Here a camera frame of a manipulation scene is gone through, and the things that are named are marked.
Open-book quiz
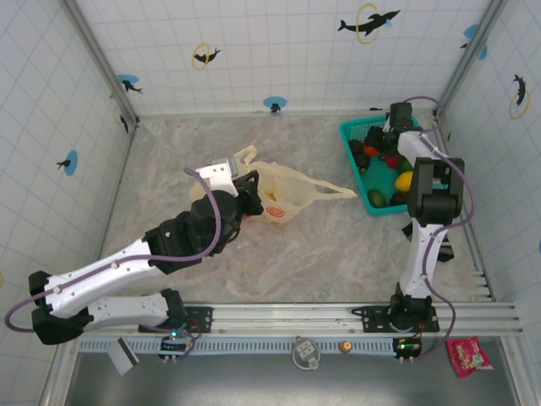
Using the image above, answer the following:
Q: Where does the cream plastic bag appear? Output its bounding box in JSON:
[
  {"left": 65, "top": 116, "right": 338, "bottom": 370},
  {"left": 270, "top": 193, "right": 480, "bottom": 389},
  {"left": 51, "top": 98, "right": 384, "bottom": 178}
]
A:
[{"left": 189, "top": 145, "right": 358, "bottom": 228}]

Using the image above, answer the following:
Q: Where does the teal plastic basket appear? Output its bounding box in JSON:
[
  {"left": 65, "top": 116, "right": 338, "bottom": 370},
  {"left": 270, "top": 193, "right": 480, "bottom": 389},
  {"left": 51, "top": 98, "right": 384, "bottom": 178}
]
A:
[{"left": 339, "top": 112, "right": 425, "bottom": 217}]

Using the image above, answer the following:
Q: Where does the small controller board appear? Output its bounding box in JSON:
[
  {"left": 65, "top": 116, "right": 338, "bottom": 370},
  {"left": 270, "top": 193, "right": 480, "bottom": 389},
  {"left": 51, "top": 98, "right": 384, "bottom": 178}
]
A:
[
  {"left": 158, "top": 327, "right": 199, "bottom": 363},
  {"left": 391, "top": 336, "right": 424, "bottom": 365}
]

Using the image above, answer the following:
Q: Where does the grey white card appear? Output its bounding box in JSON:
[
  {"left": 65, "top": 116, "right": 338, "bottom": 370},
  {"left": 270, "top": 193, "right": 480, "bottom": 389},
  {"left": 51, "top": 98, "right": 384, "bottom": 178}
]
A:
[{"left": 107, "top": 337, "right": 140, "bottom": 376}]

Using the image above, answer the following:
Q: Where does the round grey device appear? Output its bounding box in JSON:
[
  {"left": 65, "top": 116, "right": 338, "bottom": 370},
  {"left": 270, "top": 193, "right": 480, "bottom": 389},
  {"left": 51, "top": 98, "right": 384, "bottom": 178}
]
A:
[{"left": 291, "top": 337, "right": 320, "bottom": 371}]

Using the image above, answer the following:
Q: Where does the red snack packet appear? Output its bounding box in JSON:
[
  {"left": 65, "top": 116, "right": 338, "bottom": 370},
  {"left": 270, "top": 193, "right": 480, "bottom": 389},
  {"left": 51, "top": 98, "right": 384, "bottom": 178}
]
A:
[{"left": 446, "top": 336, "right": 495, "bottom": 378}]

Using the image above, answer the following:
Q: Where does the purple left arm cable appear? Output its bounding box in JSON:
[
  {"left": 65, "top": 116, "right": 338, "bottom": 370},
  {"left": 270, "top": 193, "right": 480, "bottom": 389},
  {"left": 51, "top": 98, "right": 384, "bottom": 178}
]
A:
[{"left": 3, "top": 167, "right": 223, "bottom": 335}]

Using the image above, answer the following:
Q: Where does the aluminium corner post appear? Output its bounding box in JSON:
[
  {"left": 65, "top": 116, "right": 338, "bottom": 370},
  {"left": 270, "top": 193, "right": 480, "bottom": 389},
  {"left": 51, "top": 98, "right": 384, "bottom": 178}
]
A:
[
  {"left": 434, "top": 0, "right": 508, "bottom": 118},
  {"left": 63, "top": 0, "right": 140, "bottom": 128}
]

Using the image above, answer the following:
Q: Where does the aluminium table side rail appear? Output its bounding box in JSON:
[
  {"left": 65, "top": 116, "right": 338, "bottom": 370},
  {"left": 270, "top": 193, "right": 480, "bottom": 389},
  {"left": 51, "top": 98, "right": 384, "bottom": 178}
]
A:
[
  {"left": 433, "top": 116, "right": 495, "bottom": 302},
  {"left": 90, "top": 120, "right": 140, "bottom": 272}
]

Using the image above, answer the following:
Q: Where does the large dolphin sticker yellow ring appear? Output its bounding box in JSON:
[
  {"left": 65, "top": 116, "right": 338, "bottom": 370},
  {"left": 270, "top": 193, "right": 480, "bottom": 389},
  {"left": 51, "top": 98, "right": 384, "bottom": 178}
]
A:
[{"left": 336, "top": 2, "right": 402, "bottom": 46}]

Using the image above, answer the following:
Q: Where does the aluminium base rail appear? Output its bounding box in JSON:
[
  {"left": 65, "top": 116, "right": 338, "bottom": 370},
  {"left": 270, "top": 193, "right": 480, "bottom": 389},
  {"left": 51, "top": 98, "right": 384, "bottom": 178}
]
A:
[{"left": 185, "top": 301, "right": 525, "bottom": 337}]

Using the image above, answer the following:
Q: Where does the white slotted cable duct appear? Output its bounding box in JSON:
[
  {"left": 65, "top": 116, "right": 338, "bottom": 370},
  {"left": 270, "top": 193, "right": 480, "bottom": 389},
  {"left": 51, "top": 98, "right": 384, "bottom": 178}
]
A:
[{"left": 79, "top": 337, "right": 424, "bottom": 353}]

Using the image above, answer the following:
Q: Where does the black white striped strap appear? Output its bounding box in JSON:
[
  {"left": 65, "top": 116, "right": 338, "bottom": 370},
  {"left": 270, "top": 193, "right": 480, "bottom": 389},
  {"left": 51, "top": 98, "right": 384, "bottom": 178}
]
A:
[{"left": 400, "top": 222, "right": 456, "bottom": 264}]

